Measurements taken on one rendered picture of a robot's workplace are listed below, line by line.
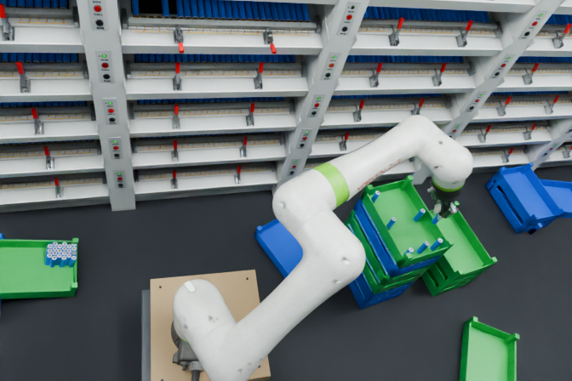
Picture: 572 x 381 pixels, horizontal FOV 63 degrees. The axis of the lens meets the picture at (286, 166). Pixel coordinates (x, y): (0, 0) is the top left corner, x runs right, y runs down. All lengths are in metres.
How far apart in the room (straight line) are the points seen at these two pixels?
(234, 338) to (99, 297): 0.82
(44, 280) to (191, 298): 0.80
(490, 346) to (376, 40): 1.34
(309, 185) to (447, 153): 0.39
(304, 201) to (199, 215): 1.02
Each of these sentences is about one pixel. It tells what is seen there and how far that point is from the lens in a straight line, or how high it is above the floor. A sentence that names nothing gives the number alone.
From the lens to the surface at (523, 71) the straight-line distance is 2.19.
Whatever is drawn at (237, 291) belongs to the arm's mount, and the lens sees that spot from 1.56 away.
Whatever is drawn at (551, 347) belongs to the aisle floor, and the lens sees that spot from 2.41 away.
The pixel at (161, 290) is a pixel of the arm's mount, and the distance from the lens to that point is 1.56.
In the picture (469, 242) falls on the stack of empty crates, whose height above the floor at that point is 0.16.
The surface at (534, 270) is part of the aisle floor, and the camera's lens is 2.55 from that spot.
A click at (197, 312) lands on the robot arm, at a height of 0.57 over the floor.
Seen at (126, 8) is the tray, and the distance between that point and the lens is 1.47.
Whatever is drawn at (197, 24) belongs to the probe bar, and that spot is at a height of 0.91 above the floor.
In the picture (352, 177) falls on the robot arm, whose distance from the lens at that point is 1.17.
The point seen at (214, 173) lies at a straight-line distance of 2.01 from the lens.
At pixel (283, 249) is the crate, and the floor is 0.00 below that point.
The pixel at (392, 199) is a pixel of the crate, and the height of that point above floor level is 0.40.
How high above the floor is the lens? 1.77
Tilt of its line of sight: 51 degrees down
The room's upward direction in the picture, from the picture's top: 19 degrees clockwise
